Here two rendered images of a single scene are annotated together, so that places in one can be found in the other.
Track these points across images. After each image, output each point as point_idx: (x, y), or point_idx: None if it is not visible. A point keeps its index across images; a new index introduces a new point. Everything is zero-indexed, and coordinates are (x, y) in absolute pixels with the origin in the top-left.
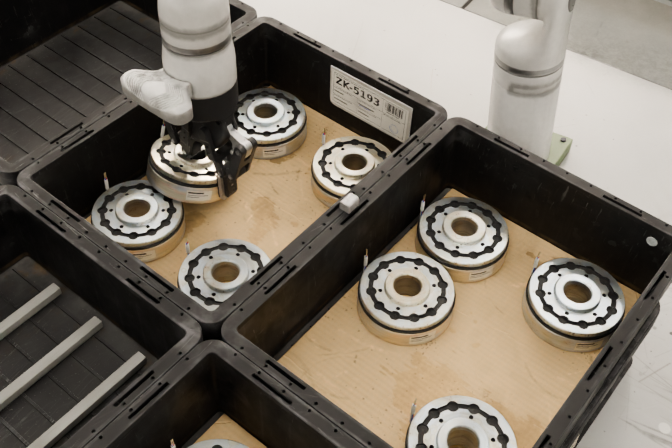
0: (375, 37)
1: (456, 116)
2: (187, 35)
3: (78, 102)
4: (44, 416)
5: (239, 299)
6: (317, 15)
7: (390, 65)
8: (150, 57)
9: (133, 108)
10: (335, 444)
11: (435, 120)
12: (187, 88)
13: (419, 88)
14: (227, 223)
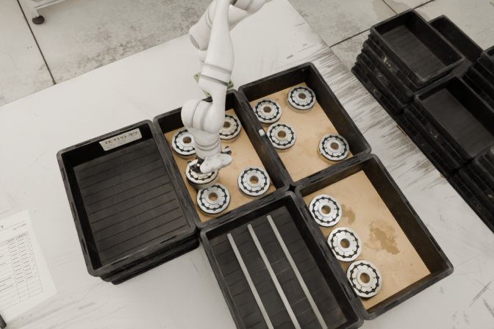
0: (127, 89)
1: (185, 87)
2: (217, 140)
3: (133, 203)
4: (276, 251)
5: (284, 176)
6: (100, 102)
7: (146, 92)
8: (120, 168)
9: (181, 178)
10: (339, 172)
11: (237, 94)
12: (220, 153)
13: (165, 90)
14: (224, 173)
